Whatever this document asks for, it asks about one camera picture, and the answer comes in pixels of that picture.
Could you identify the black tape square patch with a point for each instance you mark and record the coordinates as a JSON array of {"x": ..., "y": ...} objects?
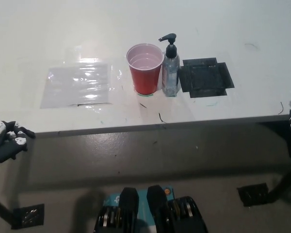
[{"x": 205, "y": 77}]

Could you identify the clear plastic sheet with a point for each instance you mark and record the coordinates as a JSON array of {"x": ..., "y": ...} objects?
[{"x": 77, "y": 85}]

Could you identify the red plastic cup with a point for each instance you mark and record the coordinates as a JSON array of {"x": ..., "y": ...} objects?
[{"x": 145, "y": 72}]

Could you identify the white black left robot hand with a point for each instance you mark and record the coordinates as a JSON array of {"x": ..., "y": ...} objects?
[{"x": 7, "y": 148}]

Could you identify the black robot torso teal top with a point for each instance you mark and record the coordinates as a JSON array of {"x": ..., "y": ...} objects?
[{"x": 157, "y": 211}]

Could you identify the clear soap pump bottle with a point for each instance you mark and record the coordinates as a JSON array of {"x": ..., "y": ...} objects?
[{"x": 170, "y": 70}]

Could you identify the black table leg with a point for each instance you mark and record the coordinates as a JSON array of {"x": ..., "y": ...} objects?
[
  {"x": 0, "y": 208},
  {"x": 285, "y": 179}
]

